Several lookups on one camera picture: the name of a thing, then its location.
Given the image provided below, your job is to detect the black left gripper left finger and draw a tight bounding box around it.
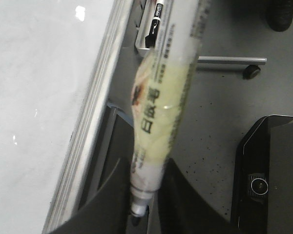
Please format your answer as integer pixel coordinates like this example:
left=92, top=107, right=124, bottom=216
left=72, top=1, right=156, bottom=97
left=52, top=158, right=130, bottom=234

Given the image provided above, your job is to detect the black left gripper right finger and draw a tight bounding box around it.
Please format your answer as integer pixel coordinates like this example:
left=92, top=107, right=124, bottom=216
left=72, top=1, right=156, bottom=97
left=158, top=159, right=234, bottom=234

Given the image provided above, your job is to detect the white taped whiteboard marker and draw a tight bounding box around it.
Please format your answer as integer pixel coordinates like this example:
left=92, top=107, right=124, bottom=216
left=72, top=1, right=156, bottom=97
left=130, top=0, right=211, bottom=225

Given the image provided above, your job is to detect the black robot base box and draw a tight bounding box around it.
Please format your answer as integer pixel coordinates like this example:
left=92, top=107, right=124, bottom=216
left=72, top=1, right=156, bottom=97
left=230, top=115, right=293, bottom=234

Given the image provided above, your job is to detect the grey stand leg with caster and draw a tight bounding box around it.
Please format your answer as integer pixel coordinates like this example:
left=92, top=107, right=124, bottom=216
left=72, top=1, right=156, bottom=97
left=197, top=56, right=267, bottom=79

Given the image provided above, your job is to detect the black deli marker in tray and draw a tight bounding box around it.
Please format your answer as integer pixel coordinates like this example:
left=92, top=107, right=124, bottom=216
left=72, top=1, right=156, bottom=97
left=145, top=0, right=165, bottom=48

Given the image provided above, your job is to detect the white marker tray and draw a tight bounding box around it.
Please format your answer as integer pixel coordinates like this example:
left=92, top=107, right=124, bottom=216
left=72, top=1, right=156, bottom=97
left=134, top=0, right=176, bottom=58

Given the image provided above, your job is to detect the white whiteboard with metal frame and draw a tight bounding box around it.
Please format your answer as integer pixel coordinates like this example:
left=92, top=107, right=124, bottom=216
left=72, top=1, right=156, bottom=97
left=0, top=0, right=145, bottom=234

